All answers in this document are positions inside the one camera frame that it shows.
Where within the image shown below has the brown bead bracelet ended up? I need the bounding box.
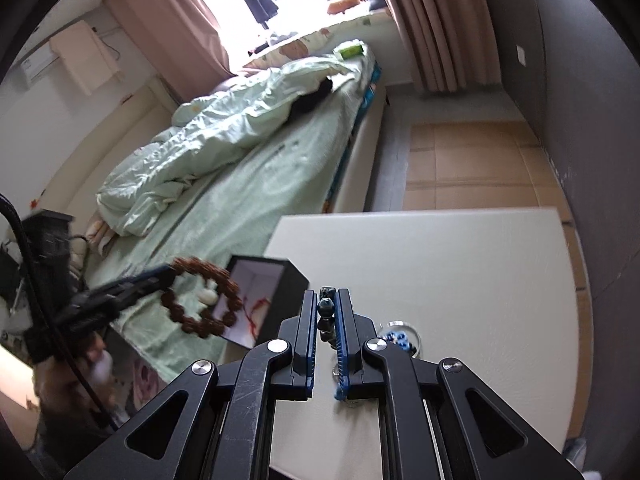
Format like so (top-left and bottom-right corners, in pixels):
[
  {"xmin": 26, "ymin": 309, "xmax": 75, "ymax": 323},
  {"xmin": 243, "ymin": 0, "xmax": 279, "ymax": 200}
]
[{"xmin": 160, "ymin": 256, "xmax": 246, "ymax": 338}]

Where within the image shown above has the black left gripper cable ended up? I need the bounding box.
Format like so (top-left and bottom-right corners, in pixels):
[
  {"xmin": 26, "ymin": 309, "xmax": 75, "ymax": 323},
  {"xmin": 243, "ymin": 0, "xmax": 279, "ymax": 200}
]
[{"xmin": 0, "ymin": 195, "xmax": 121, "ymax": 431}]

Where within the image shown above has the cream headboard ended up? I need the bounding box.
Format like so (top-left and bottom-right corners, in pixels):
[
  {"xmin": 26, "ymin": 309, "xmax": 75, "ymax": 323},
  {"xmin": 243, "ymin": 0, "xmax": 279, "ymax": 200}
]
[{"xmin": 65, "ymin": 77, "xmax": 176, "ymax": 221}]

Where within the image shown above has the bed with green sheet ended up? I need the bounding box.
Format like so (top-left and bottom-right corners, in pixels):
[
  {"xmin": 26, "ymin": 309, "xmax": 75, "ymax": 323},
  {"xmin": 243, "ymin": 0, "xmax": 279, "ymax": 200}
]
[{"xmin": 85, "ymin": 55, "xmax": 381, "ymax": 381}]

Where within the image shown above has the window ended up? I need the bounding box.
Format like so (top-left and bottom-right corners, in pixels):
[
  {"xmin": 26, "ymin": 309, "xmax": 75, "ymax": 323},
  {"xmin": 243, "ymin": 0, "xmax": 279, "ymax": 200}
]
[{"xmin": 170, "ymin": 0, "xmax": 391, "ymax": 61}]

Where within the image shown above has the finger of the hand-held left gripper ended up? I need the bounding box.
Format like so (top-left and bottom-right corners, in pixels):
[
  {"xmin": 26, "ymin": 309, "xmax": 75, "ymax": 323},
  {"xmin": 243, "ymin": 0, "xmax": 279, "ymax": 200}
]
[
  {"xmin": 75, "ymin": 282, "xmax": 168, "ymax": 318},
  {"xmin": 107, "ymin": 265, "xmax": 177, "ymax": 295}
]

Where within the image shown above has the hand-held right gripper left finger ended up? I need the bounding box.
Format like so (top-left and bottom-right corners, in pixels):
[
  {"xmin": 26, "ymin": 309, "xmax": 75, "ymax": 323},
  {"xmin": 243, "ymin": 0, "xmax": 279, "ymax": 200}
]
[{"xmin": 62, "ymin": 287, "xmax": 321, "ymax": 480}]

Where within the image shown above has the small glass bowl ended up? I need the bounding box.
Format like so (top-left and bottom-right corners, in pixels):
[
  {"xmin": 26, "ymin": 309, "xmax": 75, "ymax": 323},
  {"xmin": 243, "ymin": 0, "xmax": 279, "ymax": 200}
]
[{"xmin": 372, "ymin": 320, "xmax": 423, "ymax": 361}]

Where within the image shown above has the black cabinet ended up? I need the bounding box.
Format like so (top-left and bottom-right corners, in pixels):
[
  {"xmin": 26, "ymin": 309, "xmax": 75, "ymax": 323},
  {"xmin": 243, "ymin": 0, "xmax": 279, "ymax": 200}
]
[{"xmin": 27, "ymin": 210, "xmax": 76, "ymax": 271}]

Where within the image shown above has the black item on bed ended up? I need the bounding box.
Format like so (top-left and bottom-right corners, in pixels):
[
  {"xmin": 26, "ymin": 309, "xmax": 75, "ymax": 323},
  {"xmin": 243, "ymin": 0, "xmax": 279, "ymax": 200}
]
[{"xmin": 292, "ymin": 77, "xmax": 335, "ymax": 113}]

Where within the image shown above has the beige cloth cover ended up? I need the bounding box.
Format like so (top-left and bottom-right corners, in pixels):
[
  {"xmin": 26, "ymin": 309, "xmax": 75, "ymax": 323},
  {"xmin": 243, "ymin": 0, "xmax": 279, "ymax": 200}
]
[{"xmin": 50, "ymin": 20, "xmax": 121, "ymax": 96}]

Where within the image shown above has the black jewelry box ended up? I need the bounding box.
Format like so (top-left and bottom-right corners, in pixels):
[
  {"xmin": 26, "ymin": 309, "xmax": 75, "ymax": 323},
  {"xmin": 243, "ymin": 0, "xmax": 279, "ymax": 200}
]
[{"xmin": 212, "ymin": 255, "xmax": 313, "ymax": 351}]

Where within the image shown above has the white bedside table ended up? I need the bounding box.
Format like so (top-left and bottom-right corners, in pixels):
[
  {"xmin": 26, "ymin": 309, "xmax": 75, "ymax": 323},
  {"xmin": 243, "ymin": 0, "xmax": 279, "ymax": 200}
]
[{"xmin": 215, "ymin": 207, "xmax": 583, "ymax": 480}]

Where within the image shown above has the light green duvet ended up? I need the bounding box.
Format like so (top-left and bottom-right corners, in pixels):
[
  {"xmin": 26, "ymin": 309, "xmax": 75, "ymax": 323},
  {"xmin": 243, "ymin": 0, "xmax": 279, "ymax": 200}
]
[{"xmin": 95, "ymin": 57, "xmax": 361, "ymax": 238}]

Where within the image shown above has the pink curtain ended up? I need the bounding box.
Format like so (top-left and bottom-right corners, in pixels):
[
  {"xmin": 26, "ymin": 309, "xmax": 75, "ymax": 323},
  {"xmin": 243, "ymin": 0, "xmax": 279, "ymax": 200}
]
[
  {"xmin": 105, "ymin": 0, "xmax": 231, "ymax": 106},
  {"xmin": 367, "ymin": 0, "xmax": 488, "ymax": 93}
]

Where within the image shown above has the person's left hand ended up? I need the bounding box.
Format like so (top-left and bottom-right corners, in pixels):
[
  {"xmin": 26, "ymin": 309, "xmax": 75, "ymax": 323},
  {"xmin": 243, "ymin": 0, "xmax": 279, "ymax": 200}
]
[{"xmin": 82, "ymin": 335, "xmax": 118, "ymax": 391}]

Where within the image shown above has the dark hanging garment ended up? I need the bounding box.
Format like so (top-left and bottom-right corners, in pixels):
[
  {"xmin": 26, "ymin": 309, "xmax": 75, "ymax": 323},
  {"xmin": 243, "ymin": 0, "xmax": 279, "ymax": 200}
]
[{"xmin": 245, "ymin": 0, "xmax": 281, "ymax": 26}]

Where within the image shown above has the printed mattress side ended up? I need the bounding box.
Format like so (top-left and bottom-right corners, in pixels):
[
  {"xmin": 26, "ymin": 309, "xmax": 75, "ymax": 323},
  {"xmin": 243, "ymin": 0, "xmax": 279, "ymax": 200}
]
[{"xmin": 107, "ymin": 332, "xmax": 173, "ymax": 411}]

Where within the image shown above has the white air conditioner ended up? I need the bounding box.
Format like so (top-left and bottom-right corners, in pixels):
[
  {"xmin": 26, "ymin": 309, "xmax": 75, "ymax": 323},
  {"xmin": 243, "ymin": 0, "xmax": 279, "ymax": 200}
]
[{"xmin": 20, "ymin": 42, "xmax": 66, "ymax": 81}]

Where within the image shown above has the printed windowsill cushion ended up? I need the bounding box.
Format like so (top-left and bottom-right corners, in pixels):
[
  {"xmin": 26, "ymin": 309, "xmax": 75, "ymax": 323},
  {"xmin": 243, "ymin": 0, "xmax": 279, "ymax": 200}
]
[{"xmin": 242, "ymin": 12, "xmax": 391, "ymax": 68}]

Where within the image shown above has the green tissue pack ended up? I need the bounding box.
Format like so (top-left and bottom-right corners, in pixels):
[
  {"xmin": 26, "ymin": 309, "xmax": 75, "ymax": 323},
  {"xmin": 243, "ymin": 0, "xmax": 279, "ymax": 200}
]
[{"xmin": 334, "ymin": 42, "xmax": 368, "ymax": 61}]

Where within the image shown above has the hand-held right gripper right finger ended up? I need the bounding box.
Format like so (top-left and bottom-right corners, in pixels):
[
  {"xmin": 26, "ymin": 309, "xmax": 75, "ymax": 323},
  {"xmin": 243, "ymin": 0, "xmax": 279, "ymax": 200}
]
[{"xmin": 332, "ymin": 287, "xmax": 586, "ymax": 480}]

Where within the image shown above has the white bed frame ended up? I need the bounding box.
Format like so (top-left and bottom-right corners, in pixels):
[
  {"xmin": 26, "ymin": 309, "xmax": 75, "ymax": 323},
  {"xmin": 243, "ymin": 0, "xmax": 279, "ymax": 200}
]
[{"xmin": 330, "ymin": 80, "xmax": 388, "ymax": 213}]

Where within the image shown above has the dark bead bracelet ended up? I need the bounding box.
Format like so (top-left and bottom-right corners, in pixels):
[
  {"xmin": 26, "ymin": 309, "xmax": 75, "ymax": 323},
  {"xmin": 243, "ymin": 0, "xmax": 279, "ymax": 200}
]
[{"xmin": 317, "ymin": 285, "xmax": 338, "ymax": 348}]

